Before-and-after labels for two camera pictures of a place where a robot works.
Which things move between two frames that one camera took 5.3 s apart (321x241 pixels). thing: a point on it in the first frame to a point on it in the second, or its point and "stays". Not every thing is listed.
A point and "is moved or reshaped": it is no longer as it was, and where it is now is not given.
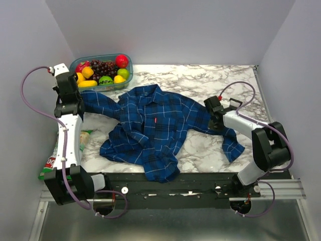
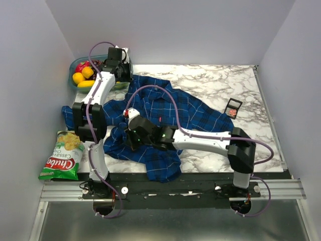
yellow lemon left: [81, 77] stays
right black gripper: [212, 126] to [129, 135]
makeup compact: [234, 104] stays
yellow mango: [87, 83] stays
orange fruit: [87, 72] stays
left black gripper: [57, 90] to [128, 78]
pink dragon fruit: [80, 66] stays
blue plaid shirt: [155, 123] is moved or reshaped
